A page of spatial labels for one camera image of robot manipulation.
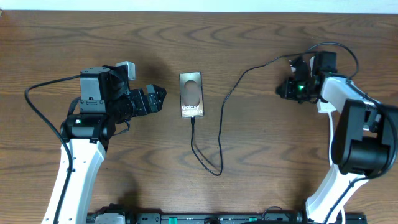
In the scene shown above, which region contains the white power strip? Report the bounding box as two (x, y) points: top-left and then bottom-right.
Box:
(317, 100), (336, 114)

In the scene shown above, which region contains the Galaxy smartphone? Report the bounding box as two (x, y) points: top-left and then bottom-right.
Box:
(179, 72), (205, 118)

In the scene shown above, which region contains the black USB-C charging cable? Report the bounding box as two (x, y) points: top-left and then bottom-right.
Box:
(189, 51), (318, 177)

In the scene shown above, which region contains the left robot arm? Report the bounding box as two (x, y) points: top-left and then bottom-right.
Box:
(42, 62), (167, 223)

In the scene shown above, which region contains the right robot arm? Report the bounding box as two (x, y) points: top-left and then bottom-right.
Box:
(275, 51), (397, 223)

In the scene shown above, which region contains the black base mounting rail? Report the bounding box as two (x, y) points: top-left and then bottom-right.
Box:
(85, 203), (368, 224)

